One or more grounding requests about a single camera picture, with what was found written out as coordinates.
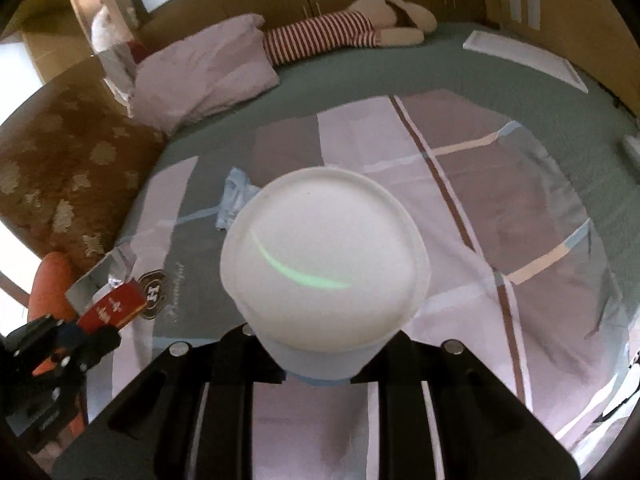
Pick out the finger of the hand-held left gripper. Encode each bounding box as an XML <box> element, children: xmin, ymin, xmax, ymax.
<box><xmin>55</xmin><ymin>321</ymin><xmax>88</xmax><ymax>348</ymax></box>
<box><xmin>80</xmin><ymin>327</ymin><xmax>122</xmax><ymax>373</ymax></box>

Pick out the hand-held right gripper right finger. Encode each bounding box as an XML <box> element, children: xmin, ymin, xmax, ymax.
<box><xmin>350</xmin><ymin>332</ymin><xmax>583</xmax><ymax>480</ymax></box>

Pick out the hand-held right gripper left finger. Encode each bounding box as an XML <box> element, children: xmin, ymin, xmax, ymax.
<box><xmin>50</xmin><ymin>325</ymin><xmax>301</xmax><ymax>480</ymax></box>

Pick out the red small packet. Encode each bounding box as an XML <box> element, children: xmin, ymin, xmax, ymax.
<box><xmin>77</xmin><ymin>280</ymin><xmax>146</xmax><ymax>333</ymax></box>

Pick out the white paper cup blue band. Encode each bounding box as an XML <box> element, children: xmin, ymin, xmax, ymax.
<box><xmin>220</xmin><ymin>166</ymin><xmax>432</xmax><ymax>386</ymax></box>

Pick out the orange stool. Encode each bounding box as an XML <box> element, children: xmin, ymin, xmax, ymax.
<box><xmin>27</xmin><ymin>252</ymin><xmax>81</xmax><ymax>322</ymax></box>

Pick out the clear blue-print plastic wrapper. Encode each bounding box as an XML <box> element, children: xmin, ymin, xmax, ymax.
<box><xmin>215</xmin><ymin>167</ymin><xmax>262</xmax><ymax>231</ymax></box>

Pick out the brown floral rug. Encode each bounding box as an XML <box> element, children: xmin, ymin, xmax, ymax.
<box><xmin>0</xmin><ymin>55</ymin><xmax>167</xmax><ymax>281</ymax></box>

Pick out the pink patchwork quilt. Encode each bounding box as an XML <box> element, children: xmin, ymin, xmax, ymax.
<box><xmin>87</xmin><ymin>89</ymin><xmax>633</xmax><ymax>480</ymax></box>

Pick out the green bed sheet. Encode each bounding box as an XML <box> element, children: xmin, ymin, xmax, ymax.
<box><xmin>85</xmin><ymin>22</ymin><xmax>640</xmax><ymax>461</ymax></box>

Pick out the pink pillow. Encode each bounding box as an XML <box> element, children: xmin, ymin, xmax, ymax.
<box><xmin>129</xmin><ymin>14</ymin><xmax>280</xmax><ymax>133</ymax></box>

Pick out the white cloth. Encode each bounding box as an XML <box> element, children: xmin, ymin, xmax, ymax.
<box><xmin>91</xmin><ymin>4</ymin><xmax>128</xmax><ymax>53</ymax></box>

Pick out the wooden bedside cabinet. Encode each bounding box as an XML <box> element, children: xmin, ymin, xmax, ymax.
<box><xmin>62</xmin><ymin>0</ymin><xmax>143</xmax><ymax>106</ymax></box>

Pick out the white flat pad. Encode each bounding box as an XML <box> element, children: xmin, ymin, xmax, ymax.
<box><xmin>462</xmin><ymin>30</ymin><xmax>590</xmax><ymax>93</ymax></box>

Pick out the striped plush toy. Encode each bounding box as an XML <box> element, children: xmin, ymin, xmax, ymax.
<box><xmin>262</xmin><ymin>0</ymin><xmax>438</xmax><ymax>66</ymax></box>

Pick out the wooden headboard cabinet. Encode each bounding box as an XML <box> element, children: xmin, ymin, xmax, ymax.
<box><xmin>135</xmin><ymin>0</ymin><xmax>640</xmax><ymax>111</ymax></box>

